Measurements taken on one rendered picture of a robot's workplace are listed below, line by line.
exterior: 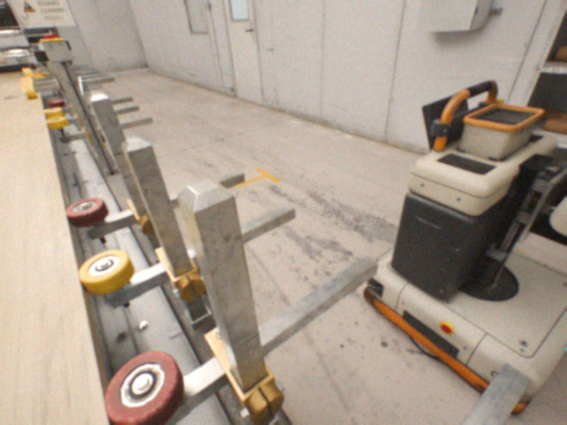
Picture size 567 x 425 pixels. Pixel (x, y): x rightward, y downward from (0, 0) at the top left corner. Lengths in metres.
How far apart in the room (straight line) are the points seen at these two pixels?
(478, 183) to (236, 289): 0.85
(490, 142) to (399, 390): 0.96
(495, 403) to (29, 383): 0.57
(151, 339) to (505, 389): 0.69
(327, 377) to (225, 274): 1.15
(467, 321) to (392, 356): 0.36
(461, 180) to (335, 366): 0.89
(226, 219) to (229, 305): 0.10
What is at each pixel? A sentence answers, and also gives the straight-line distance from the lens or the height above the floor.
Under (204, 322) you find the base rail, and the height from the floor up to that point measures 0.71.
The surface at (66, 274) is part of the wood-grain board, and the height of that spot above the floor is 0.90.
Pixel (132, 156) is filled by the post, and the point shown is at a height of 1.10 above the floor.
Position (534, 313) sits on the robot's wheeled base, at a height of 0.28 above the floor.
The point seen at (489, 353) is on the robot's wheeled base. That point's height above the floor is 0.26.
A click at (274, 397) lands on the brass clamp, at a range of 0.43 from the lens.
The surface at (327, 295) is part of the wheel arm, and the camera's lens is 0.52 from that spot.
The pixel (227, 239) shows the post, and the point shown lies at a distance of 0.24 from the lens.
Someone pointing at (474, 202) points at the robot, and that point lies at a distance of 1.04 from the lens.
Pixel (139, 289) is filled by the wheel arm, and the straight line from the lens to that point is 0.63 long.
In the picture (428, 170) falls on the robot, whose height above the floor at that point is 0.79.
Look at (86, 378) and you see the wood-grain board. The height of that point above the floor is 0.90.
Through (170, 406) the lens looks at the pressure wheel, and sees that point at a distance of 0.41.
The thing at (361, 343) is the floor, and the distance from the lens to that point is 1.48.
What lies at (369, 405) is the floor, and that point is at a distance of 1.36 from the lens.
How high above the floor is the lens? 1.24
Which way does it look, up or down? 35 degrees down
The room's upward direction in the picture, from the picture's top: 5 degrees counter-clockwise
